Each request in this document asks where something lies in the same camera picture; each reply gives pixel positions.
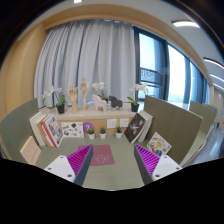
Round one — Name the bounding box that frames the right white orchid pot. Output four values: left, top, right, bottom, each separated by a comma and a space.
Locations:
127, 83, 148, 112

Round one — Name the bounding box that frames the pink mouse pad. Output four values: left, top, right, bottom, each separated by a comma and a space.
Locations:
78, 144, 116, 167

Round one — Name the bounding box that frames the green partition panel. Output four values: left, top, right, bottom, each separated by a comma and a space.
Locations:
144, 96, 203, 164
0, 99, 39, 159

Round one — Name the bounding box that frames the pink wooden horse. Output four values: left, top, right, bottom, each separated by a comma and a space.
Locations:
92, 95, 107, 112

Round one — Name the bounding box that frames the black wooden horse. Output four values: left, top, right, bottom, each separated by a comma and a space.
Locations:
109, 96, 123, 108

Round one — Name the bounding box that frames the black book right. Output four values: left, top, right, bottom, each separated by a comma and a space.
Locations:
124, 113, 146, 143

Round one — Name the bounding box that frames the small potted plant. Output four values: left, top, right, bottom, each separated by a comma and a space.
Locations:
100, 128, 106, 139
116, 126, 122, 138
88, 129, 95, 140

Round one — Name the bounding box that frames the purple round sign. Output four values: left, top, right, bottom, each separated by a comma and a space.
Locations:
83, 122, 94, 134

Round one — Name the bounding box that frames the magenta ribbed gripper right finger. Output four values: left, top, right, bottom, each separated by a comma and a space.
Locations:
134, 144, 160, 185

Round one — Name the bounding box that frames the red white magazine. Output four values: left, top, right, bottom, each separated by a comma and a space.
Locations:
41, 114, 63, 147

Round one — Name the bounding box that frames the small potted plant left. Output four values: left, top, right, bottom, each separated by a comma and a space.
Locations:
88, 129, 95, 140

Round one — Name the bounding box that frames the middle white orchid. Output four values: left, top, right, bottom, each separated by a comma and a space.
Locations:
92, 82, 109, 101

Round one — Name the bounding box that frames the colourful picture book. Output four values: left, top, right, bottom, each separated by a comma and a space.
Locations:
147, 132, 172, 156

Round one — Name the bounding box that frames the white orchid pot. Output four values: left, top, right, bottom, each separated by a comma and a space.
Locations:
127, 83, 148, 112
42, 86, 65, 114

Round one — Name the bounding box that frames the left white orchid pot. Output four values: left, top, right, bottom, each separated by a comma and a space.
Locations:
42, 86, 65, 114

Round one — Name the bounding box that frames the white book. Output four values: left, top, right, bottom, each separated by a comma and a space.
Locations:
138, 110, 153, 142
30, 112, 46, 146

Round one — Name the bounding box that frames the wooden shelf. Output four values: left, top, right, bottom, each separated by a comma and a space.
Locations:
40, 103, 135, 136

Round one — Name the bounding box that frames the small potted plant middle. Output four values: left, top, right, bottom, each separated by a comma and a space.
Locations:
100, 128, 106, 139

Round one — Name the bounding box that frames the white book right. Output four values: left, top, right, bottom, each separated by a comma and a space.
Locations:
138, 110, 153, 142

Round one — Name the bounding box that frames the beige wooden book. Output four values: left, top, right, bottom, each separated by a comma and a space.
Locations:
20, 136, 41, 165

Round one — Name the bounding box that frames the illustrated card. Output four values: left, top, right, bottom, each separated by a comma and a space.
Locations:
61, 122, 84, 138

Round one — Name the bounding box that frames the wooden mannequin figure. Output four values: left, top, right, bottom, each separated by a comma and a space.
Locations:
80, 78, 90, 110

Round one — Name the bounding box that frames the white wall socket left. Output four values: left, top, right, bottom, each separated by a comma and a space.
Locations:
107, 119, 117, 129

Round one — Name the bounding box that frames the wooden hand model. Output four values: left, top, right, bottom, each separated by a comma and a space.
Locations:
68, 87, 78, 113

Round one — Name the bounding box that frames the white wall socket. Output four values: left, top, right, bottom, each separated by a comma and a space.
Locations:
120, 118, 129, 127
107, 119, 117, 129

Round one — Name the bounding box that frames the green left partition panel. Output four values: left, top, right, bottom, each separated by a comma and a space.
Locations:
0, 99, 39, 159

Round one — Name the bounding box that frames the green right partition panel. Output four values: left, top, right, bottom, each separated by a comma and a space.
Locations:
144, 96, 203, 164

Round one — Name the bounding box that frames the white wall socket right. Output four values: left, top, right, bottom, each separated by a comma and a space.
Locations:
120, 118, 129, 127

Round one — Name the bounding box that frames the white book left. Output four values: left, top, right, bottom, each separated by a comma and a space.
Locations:
30, 112, 46, 146

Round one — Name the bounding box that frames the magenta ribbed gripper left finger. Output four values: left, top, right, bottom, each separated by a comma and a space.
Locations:
67, 144, 93, 186

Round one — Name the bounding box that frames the grey curtain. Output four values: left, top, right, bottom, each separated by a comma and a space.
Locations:
34, 19, 136, 107

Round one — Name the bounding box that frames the small potted plant right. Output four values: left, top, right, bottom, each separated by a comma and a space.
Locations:
116, 126, 122, 138

